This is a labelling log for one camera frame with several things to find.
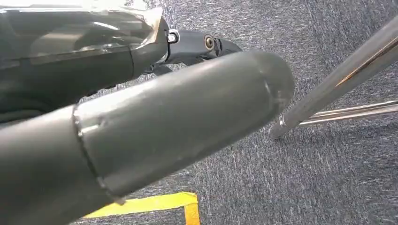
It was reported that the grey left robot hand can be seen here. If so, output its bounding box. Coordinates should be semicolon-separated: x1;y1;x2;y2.
0;0;296;225

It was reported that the yellow floor tape square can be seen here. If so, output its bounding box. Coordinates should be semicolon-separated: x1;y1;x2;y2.
83;191;201;225

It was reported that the large steel table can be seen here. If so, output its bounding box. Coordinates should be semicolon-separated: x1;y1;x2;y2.
269;15;398;140

